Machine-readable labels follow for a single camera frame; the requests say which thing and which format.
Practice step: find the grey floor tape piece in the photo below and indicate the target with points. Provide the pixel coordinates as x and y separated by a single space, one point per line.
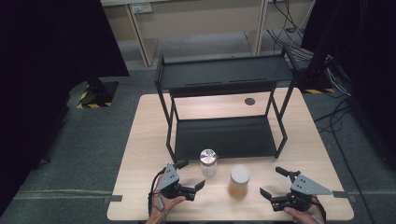
113 198
342 195

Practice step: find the white wall socket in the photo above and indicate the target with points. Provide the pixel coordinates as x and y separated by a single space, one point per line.
141 8

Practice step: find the black two-tier metal rack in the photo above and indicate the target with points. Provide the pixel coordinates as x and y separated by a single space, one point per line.
224 72

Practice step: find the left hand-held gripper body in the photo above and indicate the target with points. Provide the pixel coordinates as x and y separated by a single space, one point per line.
169 179

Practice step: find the person's right hand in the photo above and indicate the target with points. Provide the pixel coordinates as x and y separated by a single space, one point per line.
306 216

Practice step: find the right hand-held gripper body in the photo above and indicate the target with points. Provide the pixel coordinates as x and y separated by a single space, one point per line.
306 187

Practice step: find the dark round table grommet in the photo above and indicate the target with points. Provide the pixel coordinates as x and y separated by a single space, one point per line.
249 101

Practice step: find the clear glass jar silver lid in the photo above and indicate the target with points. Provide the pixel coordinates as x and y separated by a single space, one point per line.
208 161

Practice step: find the black curtain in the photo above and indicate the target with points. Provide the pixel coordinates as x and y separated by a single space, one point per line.
46 77
367 62

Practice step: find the amber jar with white lid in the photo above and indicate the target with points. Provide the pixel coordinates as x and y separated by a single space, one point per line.
239 182

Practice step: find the person's left hand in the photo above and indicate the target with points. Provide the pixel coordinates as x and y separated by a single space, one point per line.
160 210

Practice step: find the black stand base striped tape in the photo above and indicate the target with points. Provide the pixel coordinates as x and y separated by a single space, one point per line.
98 93
316 82

